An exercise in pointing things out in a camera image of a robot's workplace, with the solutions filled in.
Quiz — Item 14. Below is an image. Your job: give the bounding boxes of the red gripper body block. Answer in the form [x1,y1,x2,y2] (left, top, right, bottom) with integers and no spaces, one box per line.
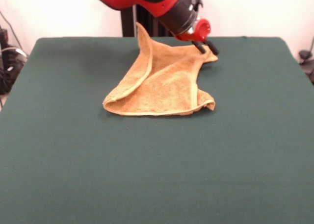
[175,18,212,42]

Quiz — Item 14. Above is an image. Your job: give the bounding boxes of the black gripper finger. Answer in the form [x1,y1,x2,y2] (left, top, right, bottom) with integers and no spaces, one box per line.
[192,40,206,55]
[206,39,220,56]

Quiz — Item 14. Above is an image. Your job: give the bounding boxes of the orange terry towel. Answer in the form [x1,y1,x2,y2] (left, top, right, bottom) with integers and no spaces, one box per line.
[102,22,219,117]

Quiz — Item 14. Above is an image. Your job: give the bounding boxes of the small black adapter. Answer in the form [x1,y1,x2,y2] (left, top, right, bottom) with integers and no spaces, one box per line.
[298,50,313,64]

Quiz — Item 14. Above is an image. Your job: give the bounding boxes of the dark green table cloth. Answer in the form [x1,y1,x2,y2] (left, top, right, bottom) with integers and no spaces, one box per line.
[0,36,314,224]

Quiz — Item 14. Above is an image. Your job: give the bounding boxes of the black floor object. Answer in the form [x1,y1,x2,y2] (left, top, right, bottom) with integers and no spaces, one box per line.
[303,62,314,85]

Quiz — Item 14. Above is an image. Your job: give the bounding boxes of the black upright power adapter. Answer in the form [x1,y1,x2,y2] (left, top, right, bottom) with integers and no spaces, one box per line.
[0,29,9,48]

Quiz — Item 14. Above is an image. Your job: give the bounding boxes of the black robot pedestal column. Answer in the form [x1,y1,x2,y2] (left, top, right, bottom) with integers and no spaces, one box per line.
[119,0,204,38]

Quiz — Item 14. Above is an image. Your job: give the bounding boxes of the white cable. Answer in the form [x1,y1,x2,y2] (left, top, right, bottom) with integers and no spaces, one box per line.
[0,46,28,62]

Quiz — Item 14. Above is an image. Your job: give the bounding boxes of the black cable bundle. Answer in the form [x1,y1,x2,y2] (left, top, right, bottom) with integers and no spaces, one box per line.
[0,59,25,95]

